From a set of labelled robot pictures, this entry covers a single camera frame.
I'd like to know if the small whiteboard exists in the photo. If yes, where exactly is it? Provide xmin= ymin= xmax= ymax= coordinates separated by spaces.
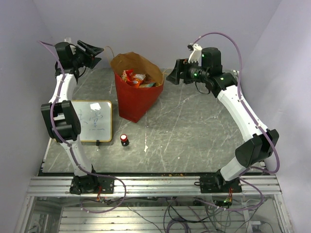
xmin=72 ymin=100 xmax=112 ymax=143

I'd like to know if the orange snack packet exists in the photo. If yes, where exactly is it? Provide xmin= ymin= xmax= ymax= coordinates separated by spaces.
xmin=121 ymin=69 xmax=146 ymax=88

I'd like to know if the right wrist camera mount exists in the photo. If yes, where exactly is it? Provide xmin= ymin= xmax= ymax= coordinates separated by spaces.
xmin=188 ymin=43 xmax=202 ymax=64

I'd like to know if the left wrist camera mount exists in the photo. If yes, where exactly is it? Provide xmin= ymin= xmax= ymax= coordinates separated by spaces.
xmin=64 ymin=37 xmax=77 ymax=57

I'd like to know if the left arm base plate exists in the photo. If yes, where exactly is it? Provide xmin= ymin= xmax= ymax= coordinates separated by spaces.
xmin=69 ymin=175 xmax=114 ymax=195

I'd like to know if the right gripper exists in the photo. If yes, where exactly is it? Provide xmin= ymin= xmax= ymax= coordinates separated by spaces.
xmin=166 ymin=58 xmax=208 ymax=85

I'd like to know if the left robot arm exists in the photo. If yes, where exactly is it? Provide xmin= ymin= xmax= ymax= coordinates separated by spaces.
xmin=40 ymin=40 xmax=104 ymax=195

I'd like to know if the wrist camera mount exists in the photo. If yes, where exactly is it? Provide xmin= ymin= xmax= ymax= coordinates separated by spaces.
xmin=188 ymin=43 xmax=202 ymax=64
xmin=64 ymin=37 xmax=77 ymax=57

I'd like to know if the red white black button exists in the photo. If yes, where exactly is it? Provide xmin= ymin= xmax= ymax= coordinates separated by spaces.
xmin=120 ymin=134 xmax=129 ymax=146

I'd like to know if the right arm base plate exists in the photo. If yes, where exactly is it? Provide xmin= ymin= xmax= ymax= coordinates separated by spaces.
xmin=194 ymin=174 xmax=242 ymax=193

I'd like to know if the aluminium frame rail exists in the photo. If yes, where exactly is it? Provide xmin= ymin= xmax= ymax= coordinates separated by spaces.
xmin=26 ymin=175 xmax=282 ymax=198

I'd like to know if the red brown paper bag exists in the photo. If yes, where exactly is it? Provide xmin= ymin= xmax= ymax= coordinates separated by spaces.
xmin=110 ymin=52 xmax=164 ymax=123

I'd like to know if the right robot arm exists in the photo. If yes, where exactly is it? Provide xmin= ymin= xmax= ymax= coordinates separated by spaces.
xmin=166 ymin=44 xmax=279 ymax=193

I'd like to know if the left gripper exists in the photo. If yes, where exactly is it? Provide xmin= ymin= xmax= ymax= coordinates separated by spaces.
xmin=72 ymin=40 xmax=105 ymax=70

